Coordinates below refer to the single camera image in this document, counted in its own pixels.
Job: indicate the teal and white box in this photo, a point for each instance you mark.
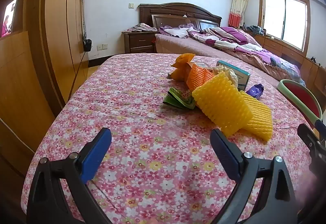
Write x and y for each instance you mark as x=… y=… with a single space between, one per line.
x=240 y=79

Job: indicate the small dark figurine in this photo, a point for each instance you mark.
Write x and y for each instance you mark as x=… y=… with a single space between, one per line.
x=314 y=59

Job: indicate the black charger pouch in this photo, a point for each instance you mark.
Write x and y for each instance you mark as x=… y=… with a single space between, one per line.
x=87 y=45

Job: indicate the wooden wardrobe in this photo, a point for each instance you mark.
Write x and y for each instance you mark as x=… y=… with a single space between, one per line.
x=58 y=23

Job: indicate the dark wooden headboard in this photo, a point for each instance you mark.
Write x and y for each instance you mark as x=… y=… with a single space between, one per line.
x=168 y=11

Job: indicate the wood-framed window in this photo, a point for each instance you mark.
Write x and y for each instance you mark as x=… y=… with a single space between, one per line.
x=285 y=17

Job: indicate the brown nut shell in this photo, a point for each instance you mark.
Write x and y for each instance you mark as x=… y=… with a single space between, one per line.
x=170 y=75

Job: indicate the bright screen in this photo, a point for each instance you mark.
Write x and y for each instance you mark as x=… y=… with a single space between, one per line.
x=9 y=17

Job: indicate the pink floral bed sheet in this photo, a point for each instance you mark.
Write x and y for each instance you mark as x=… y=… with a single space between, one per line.
x=127 y=112

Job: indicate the orange plastic bag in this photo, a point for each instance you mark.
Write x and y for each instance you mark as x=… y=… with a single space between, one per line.
x=182 y=63

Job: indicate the pink folded clothes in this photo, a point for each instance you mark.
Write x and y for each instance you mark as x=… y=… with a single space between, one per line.
x=141 y=28

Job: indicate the blue checked garment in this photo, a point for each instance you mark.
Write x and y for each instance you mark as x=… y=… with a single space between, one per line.
x=289 y=71

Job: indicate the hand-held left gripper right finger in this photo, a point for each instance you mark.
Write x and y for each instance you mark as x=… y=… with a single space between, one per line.
x=224 y=152

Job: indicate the green snack wrapper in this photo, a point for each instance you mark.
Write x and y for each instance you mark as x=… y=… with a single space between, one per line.
x=178 y=99

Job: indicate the bed with mauve sheet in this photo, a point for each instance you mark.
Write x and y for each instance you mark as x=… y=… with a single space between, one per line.
x=178 y=44

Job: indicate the purple patchwork quilt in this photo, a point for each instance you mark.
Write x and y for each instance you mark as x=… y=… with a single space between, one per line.
x=229 y=40

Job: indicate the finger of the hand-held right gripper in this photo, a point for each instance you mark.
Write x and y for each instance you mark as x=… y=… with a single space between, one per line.
x=307 y=136
x=321 y=126

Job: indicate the orange cardboard box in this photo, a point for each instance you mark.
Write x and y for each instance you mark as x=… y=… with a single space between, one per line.
x=201 y=65

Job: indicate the orange foam net sleeve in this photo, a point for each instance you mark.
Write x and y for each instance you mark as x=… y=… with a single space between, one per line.
x=198 y=76

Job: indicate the purple ruffled pillow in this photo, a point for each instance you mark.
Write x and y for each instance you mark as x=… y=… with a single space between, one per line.
x=178 y=31

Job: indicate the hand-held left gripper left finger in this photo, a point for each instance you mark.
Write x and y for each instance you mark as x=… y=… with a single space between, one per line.
x=95 y=152

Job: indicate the large yellow foam net sleeve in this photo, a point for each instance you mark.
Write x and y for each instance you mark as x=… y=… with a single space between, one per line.
x=221 y=104

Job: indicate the floral curtain with red hem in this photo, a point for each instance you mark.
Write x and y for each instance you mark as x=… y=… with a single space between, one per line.
x=239 y=2

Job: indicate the low wooden window cabinet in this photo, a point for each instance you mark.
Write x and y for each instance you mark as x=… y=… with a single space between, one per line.
x=275 y=47

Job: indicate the dark wooden nightstand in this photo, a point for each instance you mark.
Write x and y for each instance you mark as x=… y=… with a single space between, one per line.
x=138 y=42

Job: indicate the red bucket with green rim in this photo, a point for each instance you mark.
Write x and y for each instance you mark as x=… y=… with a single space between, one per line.
x=303 y=96

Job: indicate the blue crumpled clothes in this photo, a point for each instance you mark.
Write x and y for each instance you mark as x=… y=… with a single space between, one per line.
x=254 y=30

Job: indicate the purple foil wrapper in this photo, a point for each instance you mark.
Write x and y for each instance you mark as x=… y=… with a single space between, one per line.
x=256 y=90

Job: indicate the white wall socket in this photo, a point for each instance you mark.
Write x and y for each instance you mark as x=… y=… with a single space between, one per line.
x=102 y=47

